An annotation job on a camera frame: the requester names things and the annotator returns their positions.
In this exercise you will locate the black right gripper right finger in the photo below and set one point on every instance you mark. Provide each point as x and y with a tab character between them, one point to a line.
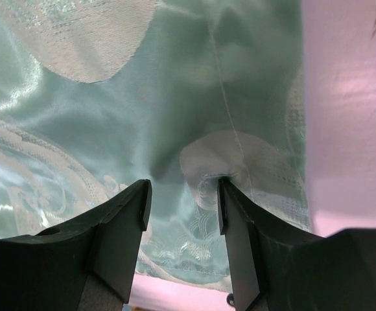
276	266

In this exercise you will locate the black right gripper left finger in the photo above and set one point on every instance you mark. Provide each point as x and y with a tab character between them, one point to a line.
85	263

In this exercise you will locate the teal green cloth napkin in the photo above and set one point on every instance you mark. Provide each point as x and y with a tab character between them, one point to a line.
95	95

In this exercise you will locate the light blue ceramic mug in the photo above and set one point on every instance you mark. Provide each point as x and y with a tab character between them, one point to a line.
127	308

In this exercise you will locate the gold knife dark handle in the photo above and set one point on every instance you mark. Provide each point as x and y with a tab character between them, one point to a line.
230	300

